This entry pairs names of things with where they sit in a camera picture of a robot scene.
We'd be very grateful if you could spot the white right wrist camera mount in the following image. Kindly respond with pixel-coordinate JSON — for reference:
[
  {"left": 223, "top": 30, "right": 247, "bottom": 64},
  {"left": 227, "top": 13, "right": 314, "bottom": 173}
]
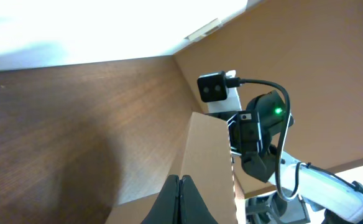
[{"left": 206, "top": 70, "right": 241, "bottom": 113}]

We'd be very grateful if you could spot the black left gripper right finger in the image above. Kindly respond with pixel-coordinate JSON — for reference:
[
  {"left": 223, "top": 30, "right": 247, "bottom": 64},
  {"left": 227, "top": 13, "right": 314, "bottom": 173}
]
[{"left": 178, "top": 175, "right": 218, "bottom": 224}]

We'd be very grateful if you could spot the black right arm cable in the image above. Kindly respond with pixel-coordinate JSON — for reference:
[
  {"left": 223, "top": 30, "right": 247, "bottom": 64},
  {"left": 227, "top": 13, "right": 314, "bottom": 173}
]
[{"left": 225, "top": 77, "right": 356, "bottom": 203}]

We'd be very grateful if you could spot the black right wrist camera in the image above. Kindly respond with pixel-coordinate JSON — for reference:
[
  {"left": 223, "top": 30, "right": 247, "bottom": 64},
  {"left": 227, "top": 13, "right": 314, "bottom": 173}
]
[{"left": 197, "top": 71, "right": 229, "bottom": 103}]

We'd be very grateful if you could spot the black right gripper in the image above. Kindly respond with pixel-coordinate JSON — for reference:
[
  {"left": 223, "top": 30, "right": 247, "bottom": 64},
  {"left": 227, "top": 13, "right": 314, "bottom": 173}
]
[{"left": 206, "top": 109, "right": 265, "bottom": 158}]

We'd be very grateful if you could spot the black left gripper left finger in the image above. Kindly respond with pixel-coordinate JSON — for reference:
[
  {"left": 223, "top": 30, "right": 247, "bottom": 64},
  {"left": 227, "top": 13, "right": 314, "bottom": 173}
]
[{"left": 142, "top": 175, "right": 180, "bottom": 224}]

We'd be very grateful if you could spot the brown cardboard box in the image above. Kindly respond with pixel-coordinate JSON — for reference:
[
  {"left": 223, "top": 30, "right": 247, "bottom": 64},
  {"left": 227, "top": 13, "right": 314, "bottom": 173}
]
[{"left": 106, "top": 113, "right": 244, "bottom": 224}]

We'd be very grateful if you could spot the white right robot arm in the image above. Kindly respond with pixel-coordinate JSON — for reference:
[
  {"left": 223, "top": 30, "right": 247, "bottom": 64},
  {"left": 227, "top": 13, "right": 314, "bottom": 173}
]
[{"left": 200, "top": 85, "right": 363, "bottom": 223}]

